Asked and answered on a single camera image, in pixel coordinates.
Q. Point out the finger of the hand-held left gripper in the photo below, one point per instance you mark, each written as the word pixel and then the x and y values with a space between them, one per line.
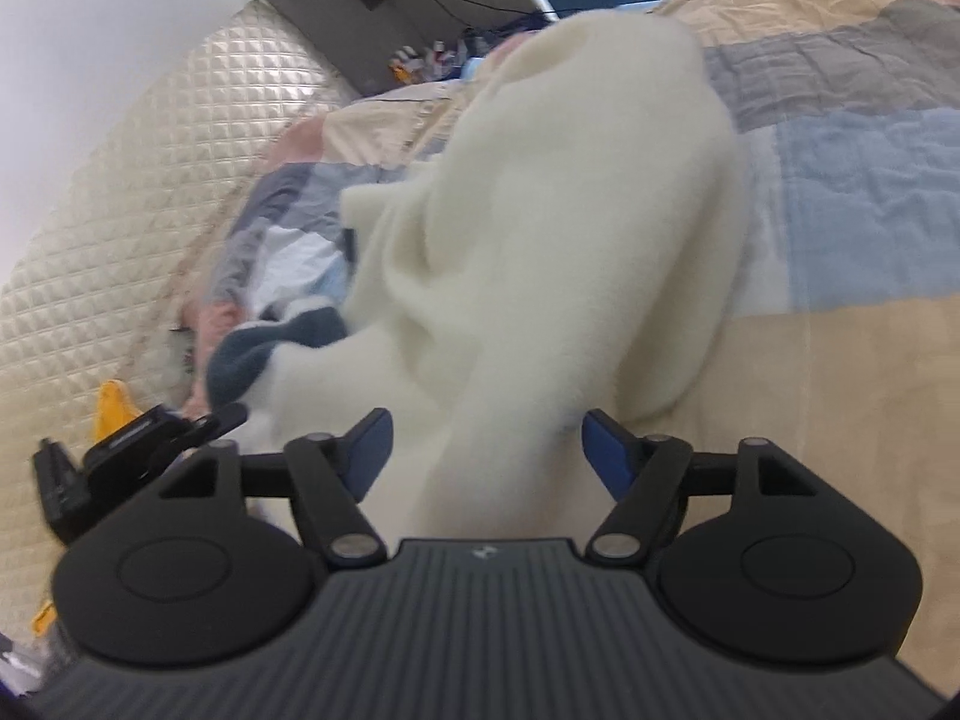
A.
pixel 221 420

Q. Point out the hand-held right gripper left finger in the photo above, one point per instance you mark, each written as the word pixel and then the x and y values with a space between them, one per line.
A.
pixel 373 444

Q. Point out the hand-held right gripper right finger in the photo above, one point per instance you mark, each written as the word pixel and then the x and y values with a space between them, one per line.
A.
pixel 602 444

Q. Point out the cream sweater with blue stripes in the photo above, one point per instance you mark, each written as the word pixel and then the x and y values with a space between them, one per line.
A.
pixel 540 240

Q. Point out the cream quilted headboard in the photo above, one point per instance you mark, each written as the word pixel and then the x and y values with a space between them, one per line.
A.
pixel 112 240

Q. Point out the pastel patchwork quilt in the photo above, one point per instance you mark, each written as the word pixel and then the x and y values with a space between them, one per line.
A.
pixel 847 187

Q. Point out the group of small cosmetic bottles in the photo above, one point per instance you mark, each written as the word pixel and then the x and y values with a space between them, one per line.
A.
pixel 435 52

